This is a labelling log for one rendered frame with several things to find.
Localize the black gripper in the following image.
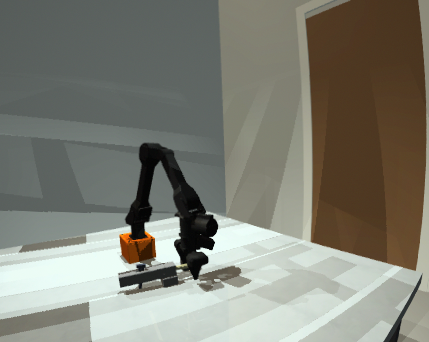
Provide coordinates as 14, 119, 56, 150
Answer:
174, 232, 209, 280

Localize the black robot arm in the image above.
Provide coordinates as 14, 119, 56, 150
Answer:
125, 143, 218, 251

